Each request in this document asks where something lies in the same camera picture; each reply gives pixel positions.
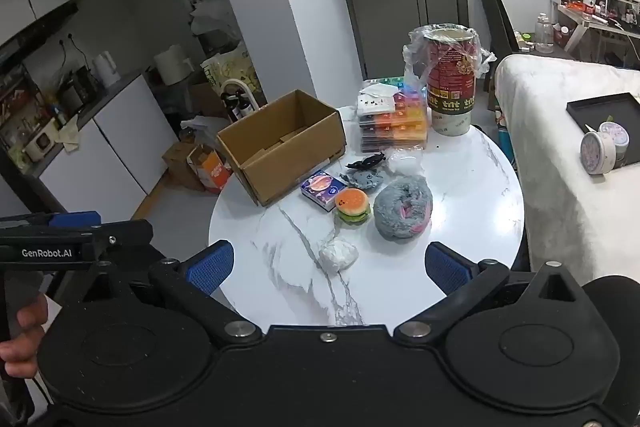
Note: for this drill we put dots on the white plastic bag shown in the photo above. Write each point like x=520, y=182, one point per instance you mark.
x=200, y=127

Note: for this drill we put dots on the white translucent soft bag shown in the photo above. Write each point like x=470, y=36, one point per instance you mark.
x=405, y=162

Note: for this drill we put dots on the white electric kettle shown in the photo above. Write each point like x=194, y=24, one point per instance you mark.
x=106, y=72

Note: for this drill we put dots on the bed with white blanket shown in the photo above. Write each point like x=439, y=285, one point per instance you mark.
x=550, y=207

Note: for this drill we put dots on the dark pump bottle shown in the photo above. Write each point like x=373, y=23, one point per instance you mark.
x=231, y=104
x=246, y=104

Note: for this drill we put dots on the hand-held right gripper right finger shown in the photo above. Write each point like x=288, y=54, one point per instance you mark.
x=447, y=269

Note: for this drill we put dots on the grey shark soft toy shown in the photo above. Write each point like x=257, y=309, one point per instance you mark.
x=365, y=180

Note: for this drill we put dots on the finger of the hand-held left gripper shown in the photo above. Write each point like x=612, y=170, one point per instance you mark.
x=125, y=237
x=75, y=219

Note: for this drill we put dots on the black soft toy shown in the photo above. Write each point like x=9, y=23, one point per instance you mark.
x=367, y=162

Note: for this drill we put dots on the grey fluffy plush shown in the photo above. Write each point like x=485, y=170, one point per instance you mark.
x=395, y=207

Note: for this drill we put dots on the pale kitchen cloth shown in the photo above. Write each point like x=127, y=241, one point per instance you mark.
x=69, y=134

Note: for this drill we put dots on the burger squishy toy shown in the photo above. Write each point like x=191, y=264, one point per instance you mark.
x=352, y=203

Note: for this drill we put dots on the person's left hand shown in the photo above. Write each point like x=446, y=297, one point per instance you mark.
x=30, y=317

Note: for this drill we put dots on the brown cardboard box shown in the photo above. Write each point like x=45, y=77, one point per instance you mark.
x=300, y=167

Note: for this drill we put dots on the white dotted packet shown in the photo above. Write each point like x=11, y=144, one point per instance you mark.
x=377, y=99

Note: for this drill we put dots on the small cream cooker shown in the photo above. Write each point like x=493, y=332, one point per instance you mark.
x=37, y=147

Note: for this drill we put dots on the clear plastic bottle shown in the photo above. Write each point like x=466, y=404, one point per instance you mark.
x=543, y=34

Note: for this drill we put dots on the brown floor carton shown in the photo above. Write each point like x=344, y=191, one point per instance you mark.
x=175, y=162

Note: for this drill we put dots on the white kitchen cabinet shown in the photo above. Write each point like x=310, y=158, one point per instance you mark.
x=115, y=147

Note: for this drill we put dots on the colourful printed sheet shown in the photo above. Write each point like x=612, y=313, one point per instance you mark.
x=504, y=137

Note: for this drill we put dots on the yellow printed bag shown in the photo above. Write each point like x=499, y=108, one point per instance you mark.
x=225, y=69

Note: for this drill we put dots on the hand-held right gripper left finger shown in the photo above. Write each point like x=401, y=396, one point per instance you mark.
x=210, y=269

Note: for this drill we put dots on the black tray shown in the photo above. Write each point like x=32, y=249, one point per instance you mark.
x=600, y=112

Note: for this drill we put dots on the clear plastic bag liner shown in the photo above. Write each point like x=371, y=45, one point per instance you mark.
x=415, y=52

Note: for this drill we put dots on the round floral tin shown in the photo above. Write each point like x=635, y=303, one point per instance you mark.
x=617, y=134
x=595, y=154

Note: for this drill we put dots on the stack of colourful plastic boxes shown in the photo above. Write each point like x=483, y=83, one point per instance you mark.
x=405, y=127

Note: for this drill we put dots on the black chair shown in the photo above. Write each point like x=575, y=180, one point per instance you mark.
x=492, y=7

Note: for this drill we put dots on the blue purple tissue pack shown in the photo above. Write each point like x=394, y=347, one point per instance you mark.
x=320, y=189

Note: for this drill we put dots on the white desk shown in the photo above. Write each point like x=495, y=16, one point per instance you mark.
x=580, y=24

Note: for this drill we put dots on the orange carton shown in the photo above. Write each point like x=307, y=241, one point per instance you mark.
x=212, y=172

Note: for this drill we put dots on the white soft ball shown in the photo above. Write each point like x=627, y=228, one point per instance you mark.
x=337, y=257

